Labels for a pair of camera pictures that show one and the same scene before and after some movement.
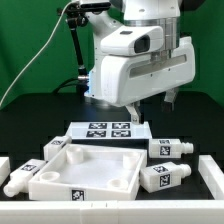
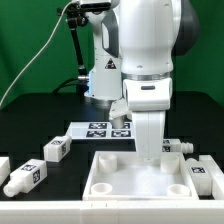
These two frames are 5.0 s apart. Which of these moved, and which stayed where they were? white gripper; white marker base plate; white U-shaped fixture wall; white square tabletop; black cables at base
Moved: white square tabletop; white gripper
Stayed: black cables at base; white U-shaped fixture wall; white marker base plate
